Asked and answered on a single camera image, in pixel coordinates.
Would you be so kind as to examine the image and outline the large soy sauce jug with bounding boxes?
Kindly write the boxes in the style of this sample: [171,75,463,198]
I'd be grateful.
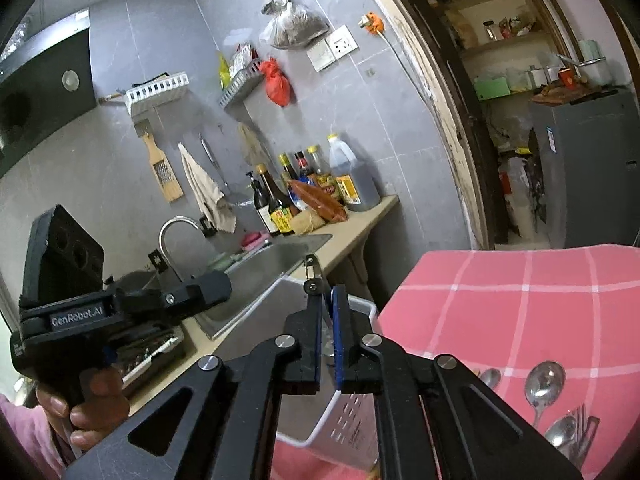
[328,133,381,211]

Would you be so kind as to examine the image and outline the wooden grater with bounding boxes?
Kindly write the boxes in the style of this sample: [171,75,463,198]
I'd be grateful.
[134,119,183,203]

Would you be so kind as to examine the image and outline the orange brown snack bag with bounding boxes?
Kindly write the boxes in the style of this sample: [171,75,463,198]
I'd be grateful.
[288,180,348,223]

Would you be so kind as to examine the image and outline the white wall basket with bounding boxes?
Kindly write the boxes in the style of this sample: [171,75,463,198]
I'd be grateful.
[125,72,190,117]

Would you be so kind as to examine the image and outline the clear bag of dried goods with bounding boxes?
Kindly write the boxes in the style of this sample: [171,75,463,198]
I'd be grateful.
[259,0,329,50]

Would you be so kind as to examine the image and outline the pink checkered tablecloth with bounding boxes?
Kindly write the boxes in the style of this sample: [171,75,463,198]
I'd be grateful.
[269,242,640,480]

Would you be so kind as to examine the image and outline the steel fork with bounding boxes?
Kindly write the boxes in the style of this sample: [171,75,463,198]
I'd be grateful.
[568,404,601,469]

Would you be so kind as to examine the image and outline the black induction cooker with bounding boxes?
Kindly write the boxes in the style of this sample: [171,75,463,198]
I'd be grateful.
[116,326,186,396]

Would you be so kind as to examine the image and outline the red plastic bag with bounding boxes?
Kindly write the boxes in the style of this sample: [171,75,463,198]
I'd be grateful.
[259,58,291,107]

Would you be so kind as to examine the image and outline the orange wall plug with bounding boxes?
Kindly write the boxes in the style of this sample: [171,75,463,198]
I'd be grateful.
[358,12,385,36]

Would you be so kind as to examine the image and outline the green box on shelf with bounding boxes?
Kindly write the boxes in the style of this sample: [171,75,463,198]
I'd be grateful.
[474,77,511,101]

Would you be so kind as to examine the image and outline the large steel spoon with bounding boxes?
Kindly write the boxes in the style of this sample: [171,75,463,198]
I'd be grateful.
[524,361,565,428]

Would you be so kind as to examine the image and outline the white perforated utensil holder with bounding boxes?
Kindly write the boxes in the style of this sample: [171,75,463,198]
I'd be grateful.
[215,278,378,471]

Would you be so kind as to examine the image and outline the stainless steel sink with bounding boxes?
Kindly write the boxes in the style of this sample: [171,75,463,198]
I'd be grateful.
[195,234,332,340]

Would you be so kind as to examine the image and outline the black pump bottle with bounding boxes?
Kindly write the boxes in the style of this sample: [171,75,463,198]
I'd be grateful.
[246,171,280,236]

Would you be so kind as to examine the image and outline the person's left hand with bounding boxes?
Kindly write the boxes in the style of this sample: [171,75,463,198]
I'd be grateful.
[36,367,130,451]

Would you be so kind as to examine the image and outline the red cup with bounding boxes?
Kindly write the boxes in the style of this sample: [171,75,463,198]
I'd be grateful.
[558,67,578,90]

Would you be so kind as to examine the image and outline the dark sauce bottle yellow label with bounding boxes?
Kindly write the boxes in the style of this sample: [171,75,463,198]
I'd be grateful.
[256,164,298,236]

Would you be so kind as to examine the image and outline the tan paper wrapped package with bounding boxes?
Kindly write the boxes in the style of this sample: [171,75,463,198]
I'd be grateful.
[290,209,326,235]

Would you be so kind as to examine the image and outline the grey wall shelf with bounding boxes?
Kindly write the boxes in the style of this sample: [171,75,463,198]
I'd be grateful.
[218,58,264,110]

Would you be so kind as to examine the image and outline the pink soap dish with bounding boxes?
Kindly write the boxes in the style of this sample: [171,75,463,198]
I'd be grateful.
[241,232,271,252]

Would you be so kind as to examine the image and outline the beige hanging towel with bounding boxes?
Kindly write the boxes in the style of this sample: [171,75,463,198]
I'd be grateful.
[178,143,236,233]

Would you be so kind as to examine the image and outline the white wall switch socket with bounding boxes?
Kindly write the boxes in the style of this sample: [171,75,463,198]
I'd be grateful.
[306,25,358,73]

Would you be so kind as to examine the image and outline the grey washing machine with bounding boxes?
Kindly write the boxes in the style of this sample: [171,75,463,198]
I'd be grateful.
[529,89,639,248]

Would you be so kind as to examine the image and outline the chrome faucet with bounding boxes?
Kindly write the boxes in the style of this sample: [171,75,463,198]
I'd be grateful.
[157,214,202,282]

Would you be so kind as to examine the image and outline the black range hood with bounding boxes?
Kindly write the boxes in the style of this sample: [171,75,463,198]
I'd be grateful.
[1,9,96,174]

